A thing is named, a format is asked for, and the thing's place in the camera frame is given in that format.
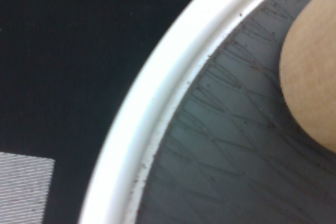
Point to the grey woven placemat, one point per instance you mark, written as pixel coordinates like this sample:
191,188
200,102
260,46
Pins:
25,185

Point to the tan wooden cup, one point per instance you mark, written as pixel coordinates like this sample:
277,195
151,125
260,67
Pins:
308,71

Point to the white two-tier round shelf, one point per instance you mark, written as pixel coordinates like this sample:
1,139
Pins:
206,154

